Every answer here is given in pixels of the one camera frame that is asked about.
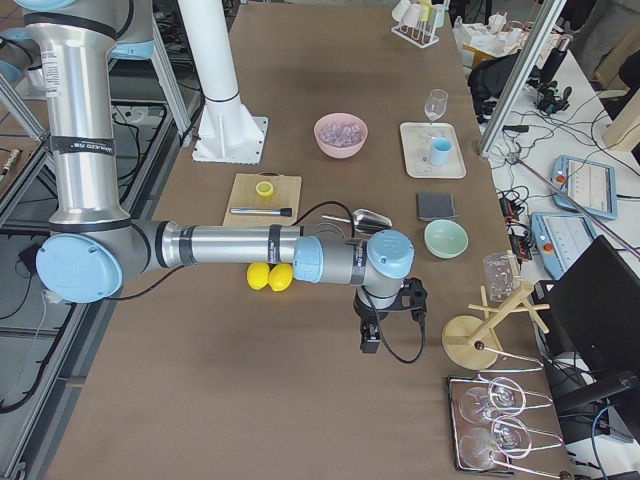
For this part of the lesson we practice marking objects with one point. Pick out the lying wine glass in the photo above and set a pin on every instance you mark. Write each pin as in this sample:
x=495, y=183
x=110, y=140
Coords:
x=484, y=449
x=500, y=396

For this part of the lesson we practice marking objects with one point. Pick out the white serving tray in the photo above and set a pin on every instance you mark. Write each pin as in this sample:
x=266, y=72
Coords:
x=416, y=155

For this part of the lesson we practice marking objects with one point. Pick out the upper lying wine glass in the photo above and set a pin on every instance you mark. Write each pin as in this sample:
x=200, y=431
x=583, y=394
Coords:
x=500, y=396

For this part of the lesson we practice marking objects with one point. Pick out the metal ice scoop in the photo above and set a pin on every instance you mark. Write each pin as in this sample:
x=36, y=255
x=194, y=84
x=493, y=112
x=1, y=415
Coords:
x=367, y=222

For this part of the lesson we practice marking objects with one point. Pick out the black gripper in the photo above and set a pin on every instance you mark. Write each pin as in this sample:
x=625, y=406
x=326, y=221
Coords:
x=368, y=316

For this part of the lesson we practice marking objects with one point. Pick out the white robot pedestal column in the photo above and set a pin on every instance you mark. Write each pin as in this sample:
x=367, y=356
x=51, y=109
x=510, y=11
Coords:
x=228, y=133

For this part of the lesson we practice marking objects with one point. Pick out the teach pendant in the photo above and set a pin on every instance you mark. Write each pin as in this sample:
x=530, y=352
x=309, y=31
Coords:
x=590, y=184
x=560, y=239

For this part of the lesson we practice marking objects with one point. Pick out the clear wine glass on tray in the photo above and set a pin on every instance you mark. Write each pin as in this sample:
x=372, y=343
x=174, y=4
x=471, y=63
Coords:
x=434, y=108

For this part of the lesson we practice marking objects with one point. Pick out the dark grey folded cloth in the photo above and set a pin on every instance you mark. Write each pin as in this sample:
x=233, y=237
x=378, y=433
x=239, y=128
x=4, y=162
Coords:
x=434, y=206

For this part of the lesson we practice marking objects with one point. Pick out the lower teach pendant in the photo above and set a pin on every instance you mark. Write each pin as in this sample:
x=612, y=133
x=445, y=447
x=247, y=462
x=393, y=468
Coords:
x=560, y=239

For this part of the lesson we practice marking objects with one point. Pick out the half lemon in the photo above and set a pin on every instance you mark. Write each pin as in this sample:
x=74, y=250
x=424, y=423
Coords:
x=265, y=189

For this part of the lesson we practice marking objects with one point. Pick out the black tray with rack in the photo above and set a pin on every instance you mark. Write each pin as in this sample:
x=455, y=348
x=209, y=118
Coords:
x=541, y=440

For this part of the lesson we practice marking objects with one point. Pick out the pink bowl of ice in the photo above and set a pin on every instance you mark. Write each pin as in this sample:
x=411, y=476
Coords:
x=340, y=135

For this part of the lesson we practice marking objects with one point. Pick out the yellow lemon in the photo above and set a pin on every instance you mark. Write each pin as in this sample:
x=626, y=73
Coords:
x=280, y=277
x=257, y=275

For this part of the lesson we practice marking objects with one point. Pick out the black monitor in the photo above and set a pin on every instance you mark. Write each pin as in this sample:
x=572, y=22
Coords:
x=597, y=303

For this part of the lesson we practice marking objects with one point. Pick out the yellow lemon left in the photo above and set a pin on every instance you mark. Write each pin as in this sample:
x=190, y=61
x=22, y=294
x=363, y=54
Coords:
x=257, y=275

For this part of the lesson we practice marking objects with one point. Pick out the wooden glass stand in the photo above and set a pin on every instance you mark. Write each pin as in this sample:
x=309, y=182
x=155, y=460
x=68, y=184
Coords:
x=472, y=342

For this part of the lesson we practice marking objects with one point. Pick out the upper teach pendant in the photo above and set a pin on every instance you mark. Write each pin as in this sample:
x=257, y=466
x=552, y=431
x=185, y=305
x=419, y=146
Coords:
x=590, y=184

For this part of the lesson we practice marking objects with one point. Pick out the wooden cutting board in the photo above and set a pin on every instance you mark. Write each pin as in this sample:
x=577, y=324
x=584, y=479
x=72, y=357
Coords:
x=286, y=194

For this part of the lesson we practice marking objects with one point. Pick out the yellow lemon right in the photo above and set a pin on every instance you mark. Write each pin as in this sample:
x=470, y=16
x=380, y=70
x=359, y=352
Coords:
x=280, y=277

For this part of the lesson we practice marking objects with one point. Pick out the lower lying wine glass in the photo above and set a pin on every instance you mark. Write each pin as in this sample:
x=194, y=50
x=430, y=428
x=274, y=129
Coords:
x=484, y=449

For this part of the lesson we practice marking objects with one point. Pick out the aluminium frame post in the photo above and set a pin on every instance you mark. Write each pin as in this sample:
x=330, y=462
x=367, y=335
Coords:
x=542, y=26

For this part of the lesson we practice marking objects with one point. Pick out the clear glass on stand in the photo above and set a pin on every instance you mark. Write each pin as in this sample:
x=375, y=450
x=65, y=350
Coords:
x=499, y=274

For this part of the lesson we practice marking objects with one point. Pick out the blue cup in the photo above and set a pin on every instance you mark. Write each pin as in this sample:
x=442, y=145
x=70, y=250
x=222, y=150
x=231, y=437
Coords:
x=440, y=151

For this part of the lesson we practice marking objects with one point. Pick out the mint green bowl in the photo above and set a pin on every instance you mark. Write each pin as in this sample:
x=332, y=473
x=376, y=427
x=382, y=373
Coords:
x=445, y=239

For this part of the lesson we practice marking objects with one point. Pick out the white cup rack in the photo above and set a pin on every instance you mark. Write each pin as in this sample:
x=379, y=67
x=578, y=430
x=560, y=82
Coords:
x=418, y=21

